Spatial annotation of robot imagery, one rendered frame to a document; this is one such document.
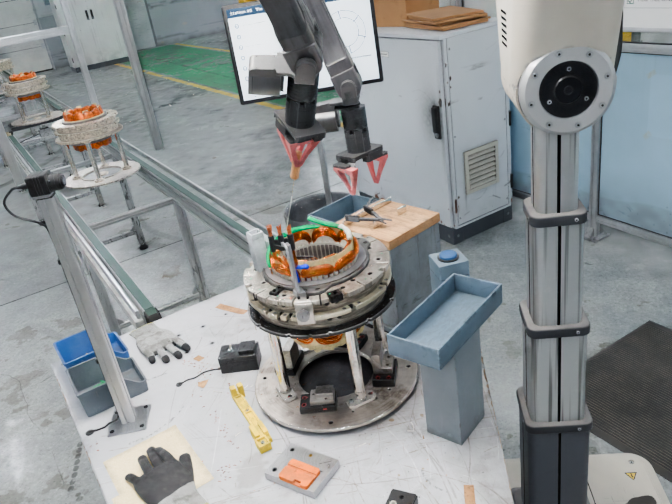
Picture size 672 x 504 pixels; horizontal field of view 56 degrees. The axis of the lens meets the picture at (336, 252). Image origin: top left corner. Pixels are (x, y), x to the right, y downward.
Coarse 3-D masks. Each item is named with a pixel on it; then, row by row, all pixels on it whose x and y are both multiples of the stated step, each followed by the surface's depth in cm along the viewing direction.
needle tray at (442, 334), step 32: (448, 288) 130; (480, 288) 129; (416, 320) 122; (448, 320) 124; (480, 320) 120; (416, 352) 112; (448, 352) 112; (480, 352) 126; (448, 384) 122; (480, 384) 129; (448, 416) 126; (480, 416) 132
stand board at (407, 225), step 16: (384, 208) 168; (416, 208) 165; (352, 224) 161; (368, 224) 160; (384, 224) 159; (400, 224) 157; (416, 224) 156; (432, 224) 159; (384, 240) 150; (400, 240) 152
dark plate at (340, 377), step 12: (324, 360) 159; (336, 360) 159; (348, 360) 158; (312, 372) 156; (324, 372) 155; (336, 372) 154; (348, 372) 154; (372, 372) 152; (300, 384) 152; (312, 384) 152; (324, 384) 151; (336, 384) 150; (348, 384) 150
